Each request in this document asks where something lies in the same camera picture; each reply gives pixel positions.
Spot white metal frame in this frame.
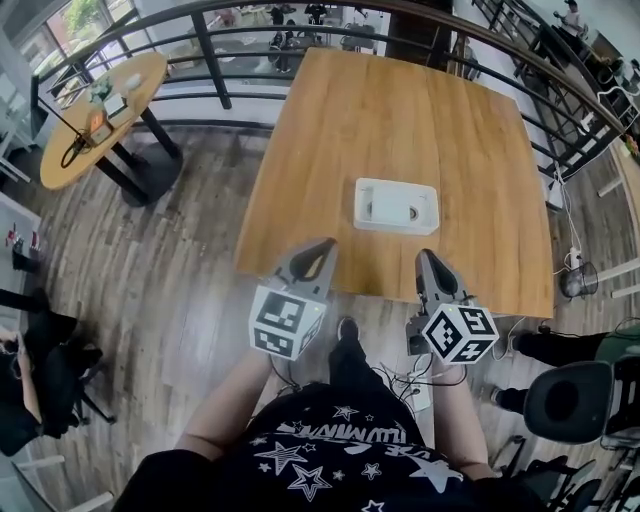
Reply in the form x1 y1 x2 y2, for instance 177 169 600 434
0 452 116 512

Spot white power strip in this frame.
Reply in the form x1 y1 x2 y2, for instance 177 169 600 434
406 383 432 414

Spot small potted plant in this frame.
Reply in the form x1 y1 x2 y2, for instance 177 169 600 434
89 74 114 104

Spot black stand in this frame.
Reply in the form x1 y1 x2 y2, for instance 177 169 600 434
29 74 85 139

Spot window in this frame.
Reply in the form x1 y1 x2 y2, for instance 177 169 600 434
19 0 151 66

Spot person's right black shoe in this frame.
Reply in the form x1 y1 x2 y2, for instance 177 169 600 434
337 315 362 344

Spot person's black trousers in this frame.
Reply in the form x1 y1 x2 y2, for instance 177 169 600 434
327 334 389 399

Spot white side table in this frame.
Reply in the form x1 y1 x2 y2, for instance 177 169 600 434
0 192 44 321

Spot white floor cable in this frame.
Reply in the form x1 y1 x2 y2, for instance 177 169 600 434
492 159 584 362

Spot small red containers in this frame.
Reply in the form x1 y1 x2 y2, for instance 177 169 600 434
4 222 44 274

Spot white tissue box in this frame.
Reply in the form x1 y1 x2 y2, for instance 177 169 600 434
353 177 441 236

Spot person's right forearm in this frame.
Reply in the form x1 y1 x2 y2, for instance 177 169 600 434
430 362 494 481

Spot black mesh waste basket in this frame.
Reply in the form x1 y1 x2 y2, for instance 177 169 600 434
558 260 600 301

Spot person's left forearm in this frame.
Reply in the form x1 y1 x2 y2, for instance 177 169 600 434
174 347 274 464

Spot round wooden table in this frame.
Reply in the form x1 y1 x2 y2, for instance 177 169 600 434
39 51 184 209

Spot coiled black cable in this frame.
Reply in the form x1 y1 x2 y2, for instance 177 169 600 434
60 132 92 169

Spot square wooden table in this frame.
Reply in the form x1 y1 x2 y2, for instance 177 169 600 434
233 47 556 321

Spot black metal railing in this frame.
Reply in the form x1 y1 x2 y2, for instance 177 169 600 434
32 0 640 177

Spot black star-print shirt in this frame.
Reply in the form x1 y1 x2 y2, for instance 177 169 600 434
112 382 546 512

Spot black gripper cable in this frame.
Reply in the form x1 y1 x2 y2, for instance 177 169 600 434
372 349 469 406
269 355 301 394

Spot grey-framed office chair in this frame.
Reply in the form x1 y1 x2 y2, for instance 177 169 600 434
522 357 640 451

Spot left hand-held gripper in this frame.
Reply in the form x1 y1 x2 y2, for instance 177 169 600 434
248 237 341 362

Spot long wooden desk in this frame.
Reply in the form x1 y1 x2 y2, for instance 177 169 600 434
549 139 640 301

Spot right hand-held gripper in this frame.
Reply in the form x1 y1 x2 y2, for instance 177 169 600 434
407 248 501 367

